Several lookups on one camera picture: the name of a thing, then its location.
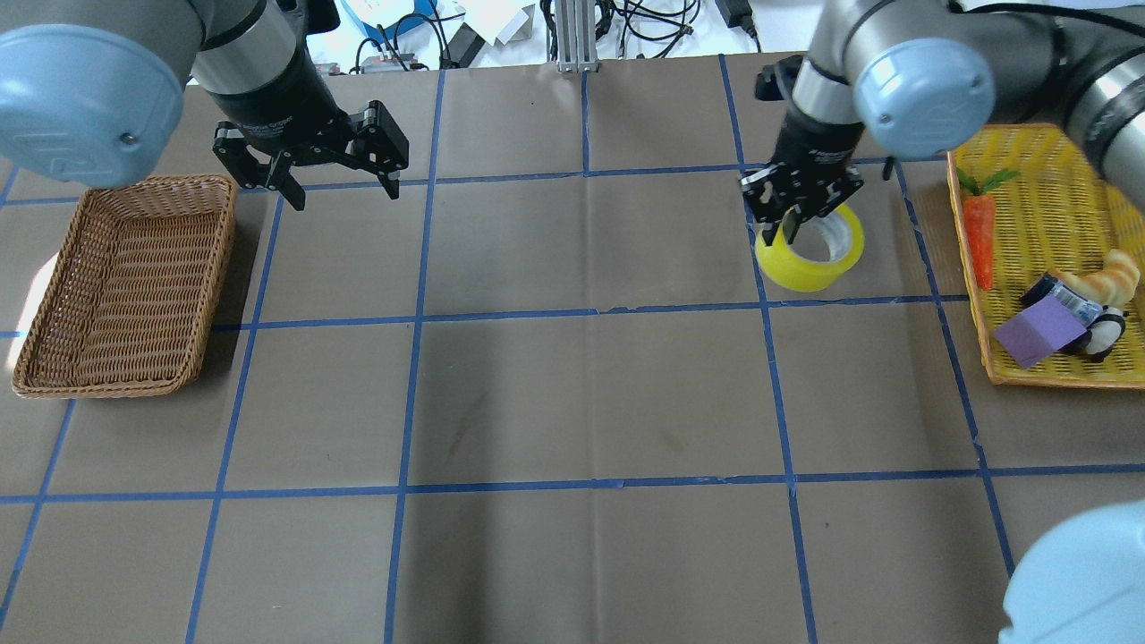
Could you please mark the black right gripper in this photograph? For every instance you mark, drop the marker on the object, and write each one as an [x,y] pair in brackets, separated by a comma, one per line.
[807,148]

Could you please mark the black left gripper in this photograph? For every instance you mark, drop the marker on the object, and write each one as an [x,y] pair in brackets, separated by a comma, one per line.
[277,103]

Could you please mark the yellow tape roll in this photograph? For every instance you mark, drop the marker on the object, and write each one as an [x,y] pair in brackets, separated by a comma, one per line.
[826,248]

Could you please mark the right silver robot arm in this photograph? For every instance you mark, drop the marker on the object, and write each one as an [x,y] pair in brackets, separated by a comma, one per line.
[922,77]

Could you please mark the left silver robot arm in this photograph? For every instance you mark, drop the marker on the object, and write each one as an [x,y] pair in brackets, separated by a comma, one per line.
[91,92]

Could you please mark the blue and white box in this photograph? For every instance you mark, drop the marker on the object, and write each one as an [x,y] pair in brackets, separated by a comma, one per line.
[373,19]

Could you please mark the orange toy carrot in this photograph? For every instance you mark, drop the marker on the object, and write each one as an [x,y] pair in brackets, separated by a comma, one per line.
[980,217]

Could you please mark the black power adapter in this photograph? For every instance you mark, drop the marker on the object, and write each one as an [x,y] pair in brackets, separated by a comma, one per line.
[738,14]

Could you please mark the white paper sheet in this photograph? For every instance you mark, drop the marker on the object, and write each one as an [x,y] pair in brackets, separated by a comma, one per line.
[499,22]

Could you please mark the brown wicker basket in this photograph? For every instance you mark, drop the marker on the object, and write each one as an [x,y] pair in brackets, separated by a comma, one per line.
[133,294]

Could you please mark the yellow plastic basket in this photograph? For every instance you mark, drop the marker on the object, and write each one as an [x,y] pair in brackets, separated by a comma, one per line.
[1055,214]

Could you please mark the purple foam cube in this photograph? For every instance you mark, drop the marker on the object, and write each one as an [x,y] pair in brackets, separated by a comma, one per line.
[1037,332]

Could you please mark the small dark labelled jar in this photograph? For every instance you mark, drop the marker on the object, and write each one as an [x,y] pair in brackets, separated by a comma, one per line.
[1084,309]

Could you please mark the toy croissant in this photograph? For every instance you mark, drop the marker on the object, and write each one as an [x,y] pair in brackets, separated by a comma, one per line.
[1114,285]

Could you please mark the black white plush toy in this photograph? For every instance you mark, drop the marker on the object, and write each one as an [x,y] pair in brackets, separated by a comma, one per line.
[1098,341]

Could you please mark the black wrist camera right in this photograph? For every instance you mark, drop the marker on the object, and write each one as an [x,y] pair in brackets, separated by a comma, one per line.
[776,81]

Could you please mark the aluminium frame post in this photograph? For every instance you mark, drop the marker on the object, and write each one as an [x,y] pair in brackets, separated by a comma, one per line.
[572,34]

